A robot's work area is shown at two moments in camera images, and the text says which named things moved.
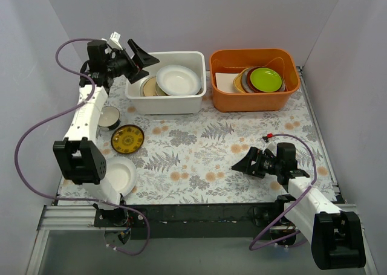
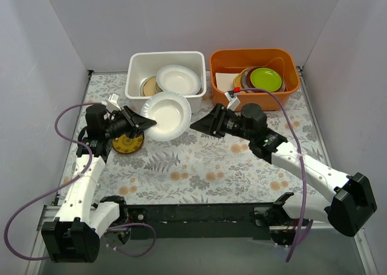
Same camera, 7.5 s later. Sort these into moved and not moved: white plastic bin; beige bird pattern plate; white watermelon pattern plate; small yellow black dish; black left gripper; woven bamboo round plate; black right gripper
Moved: black left gripper; black right gripper
Not moved: beige bird pattern plate; white watermelon pattern plate; small yellow black dish; white plastic bin; woven bamboo round plate
